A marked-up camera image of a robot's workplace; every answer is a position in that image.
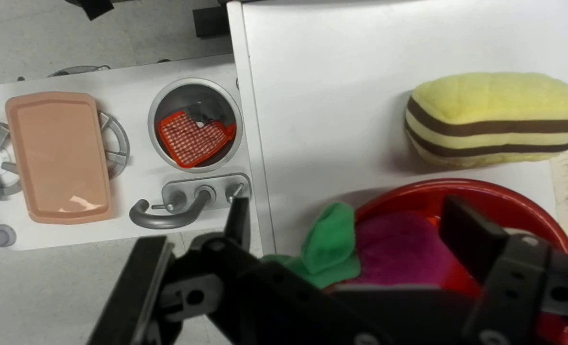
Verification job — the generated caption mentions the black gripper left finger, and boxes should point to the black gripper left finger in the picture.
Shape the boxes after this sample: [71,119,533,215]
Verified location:
[222,196,253,255]

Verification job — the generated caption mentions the red plastic bowl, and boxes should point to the red plastic bowl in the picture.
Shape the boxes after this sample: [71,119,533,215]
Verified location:
[324,176,568,345]

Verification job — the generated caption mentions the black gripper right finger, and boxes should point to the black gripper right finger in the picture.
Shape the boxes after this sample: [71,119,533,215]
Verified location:
[437,196,514,288]

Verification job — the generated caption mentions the orange mesh scrubber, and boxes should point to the orange mesh scrubber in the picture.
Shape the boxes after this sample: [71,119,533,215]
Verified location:
[153,107,238,169]

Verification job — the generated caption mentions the pink plastic tray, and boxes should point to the pink plastic tray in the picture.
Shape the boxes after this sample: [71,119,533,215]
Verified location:
[3,92,119,226]

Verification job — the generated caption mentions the small black rectangular block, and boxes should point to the small black rectangular block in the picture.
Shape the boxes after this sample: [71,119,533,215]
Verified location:
[191,4,232,40]

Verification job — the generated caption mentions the yellow brown striped plush toy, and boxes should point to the yellow brown striped plush toy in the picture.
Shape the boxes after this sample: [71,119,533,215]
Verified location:
[403,71,568,171]

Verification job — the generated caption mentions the grey toy faucet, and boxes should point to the grey toy faucet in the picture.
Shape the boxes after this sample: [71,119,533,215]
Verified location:
[128,171,253,232]

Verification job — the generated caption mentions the purple plush toy green leaves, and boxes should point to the purple plush toy green leaves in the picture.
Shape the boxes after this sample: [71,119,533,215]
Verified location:
[261,201,458,293]

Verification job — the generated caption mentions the white cabinet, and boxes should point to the white cabinet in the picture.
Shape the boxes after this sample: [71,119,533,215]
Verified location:
[224,0,568,259]

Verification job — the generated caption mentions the toy sink strainer red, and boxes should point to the toy sink strainer red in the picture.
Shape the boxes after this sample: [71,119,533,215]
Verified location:
[145,77,243,173]

